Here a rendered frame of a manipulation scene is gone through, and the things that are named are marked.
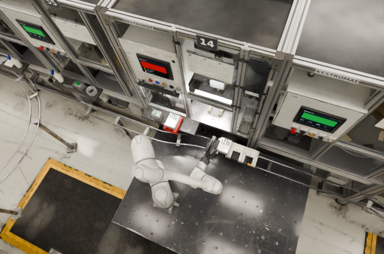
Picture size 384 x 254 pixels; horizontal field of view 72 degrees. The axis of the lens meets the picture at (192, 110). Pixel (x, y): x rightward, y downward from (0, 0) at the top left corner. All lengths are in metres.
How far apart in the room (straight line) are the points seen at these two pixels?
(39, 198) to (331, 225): 3.26
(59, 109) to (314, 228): 3.47
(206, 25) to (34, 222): 2.96
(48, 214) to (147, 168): 2.12
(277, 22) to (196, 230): 1.73
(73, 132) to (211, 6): 2.72
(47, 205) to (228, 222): 2.16
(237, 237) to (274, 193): 0.49
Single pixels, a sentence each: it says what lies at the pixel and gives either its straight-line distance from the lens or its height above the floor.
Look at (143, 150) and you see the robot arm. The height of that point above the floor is 1.52.
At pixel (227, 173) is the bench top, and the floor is 0.68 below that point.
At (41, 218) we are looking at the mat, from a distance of 3.67.
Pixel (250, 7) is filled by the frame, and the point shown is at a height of 2.01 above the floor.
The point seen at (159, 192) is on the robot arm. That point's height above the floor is 0.95.
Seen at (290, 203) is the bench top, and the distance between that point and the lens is 2.54.
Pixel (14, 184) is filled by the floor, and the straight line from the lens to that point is 4.00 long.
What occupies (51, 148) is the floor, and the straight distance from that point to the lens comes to 3.90.
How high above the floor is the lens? 3.11
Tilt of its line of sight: 62 degrees down
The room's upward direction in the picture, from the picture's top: 9 degrees counter-clockwise
